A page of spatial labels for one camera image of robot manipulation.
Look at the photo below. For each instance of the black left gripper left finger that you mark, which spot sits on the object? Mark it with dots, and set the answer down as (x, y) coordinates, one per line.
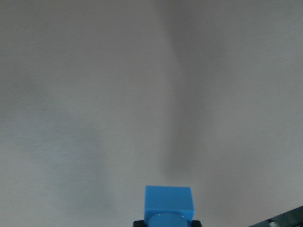
(139, 223)

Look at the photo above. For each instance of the small blue block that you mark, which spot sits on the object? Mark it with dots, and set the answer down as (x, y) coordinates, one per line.
(167, 206)

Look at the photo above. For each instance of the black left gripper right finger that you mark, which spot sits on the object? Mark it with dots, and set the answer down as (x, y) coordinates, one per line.
(197, 223)

